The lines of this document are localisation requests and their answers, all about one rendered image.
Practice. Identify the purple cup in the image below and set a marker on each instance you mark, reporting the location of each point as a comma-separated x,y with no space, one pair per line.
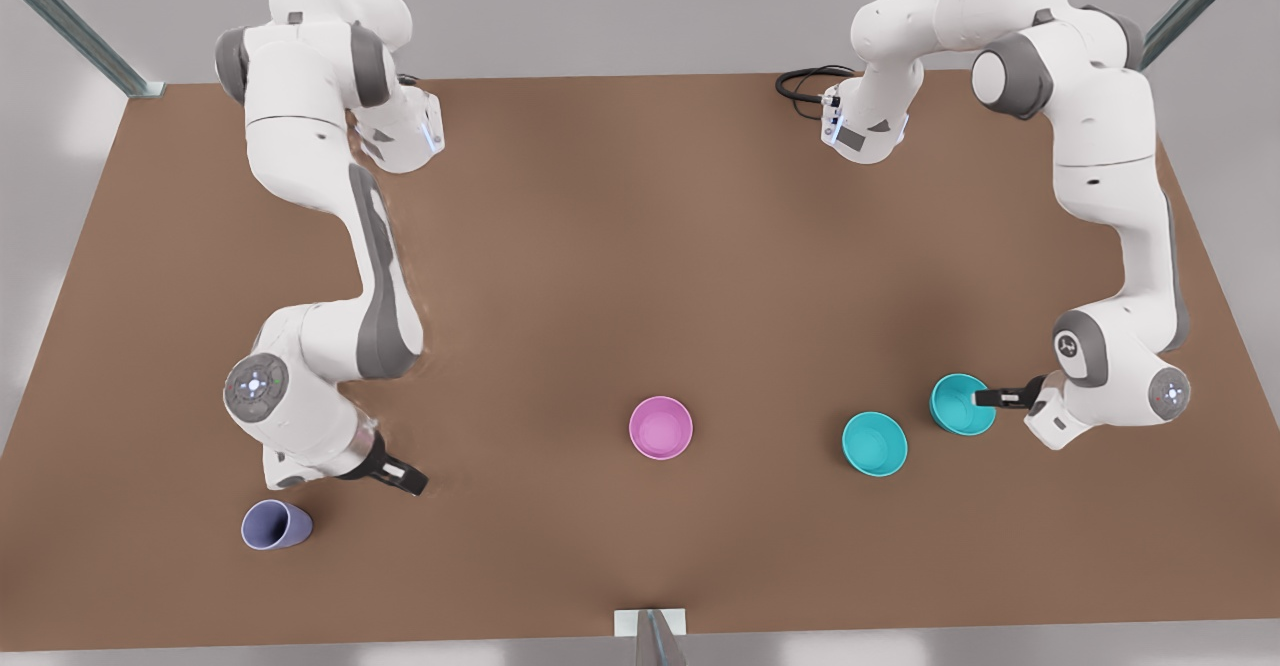
272,525

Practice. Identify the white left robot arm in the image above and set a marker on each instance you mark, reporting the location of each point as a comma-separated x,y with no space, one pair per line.
1100,126

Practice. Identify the teal cup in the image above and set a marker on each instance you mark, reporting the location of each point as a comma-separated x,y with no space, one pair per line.
955,408

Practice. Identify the silver frame post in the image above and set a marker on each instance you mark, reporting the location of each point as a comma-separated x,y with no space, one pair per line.
652,636
70,21
1195,1

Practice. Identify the pink bowl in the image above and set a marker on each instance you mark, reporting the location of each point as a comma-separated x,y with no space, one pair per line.
660,428

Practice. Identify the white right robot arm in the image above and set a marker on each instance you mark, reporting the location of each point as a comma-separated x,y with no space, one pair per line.
300,96

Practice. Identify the teal bowl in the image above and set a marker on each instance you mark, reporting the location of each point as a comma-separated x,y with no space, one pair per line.
874,444

